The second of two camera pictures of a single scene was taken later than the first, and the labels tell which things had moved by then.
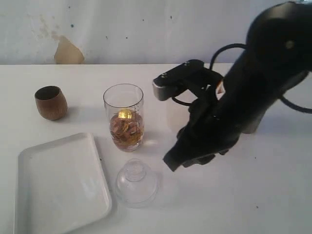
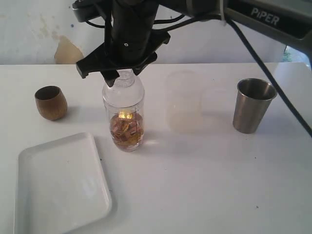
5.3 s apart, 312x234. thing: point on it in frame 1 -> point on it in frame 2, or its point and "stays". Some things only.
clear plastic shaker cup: x=124 y=105 stays
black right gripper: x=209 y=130 -> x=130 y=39
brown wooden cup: x=51 y=103 stays
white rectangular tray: x=61 y=186 stays
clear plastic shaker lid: x=137 y=185 -> x=126 y=90
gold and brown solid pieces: x=126 y=129 stays
